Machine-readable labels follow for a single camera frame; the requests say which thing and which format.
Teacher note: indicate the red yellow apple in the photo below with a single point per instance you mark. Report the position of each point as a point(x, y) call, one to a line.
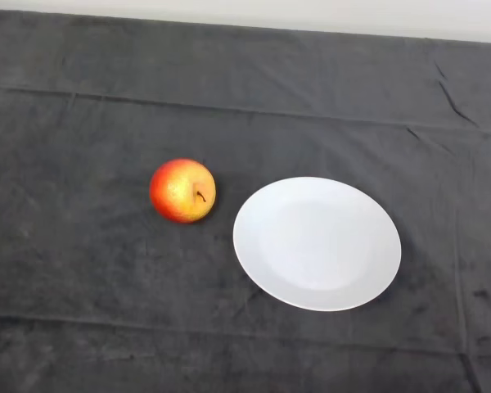
point(180, 192)

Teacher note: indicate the white round plate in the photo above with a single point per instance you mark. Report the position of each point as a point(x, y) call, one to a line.
point(317, 245)

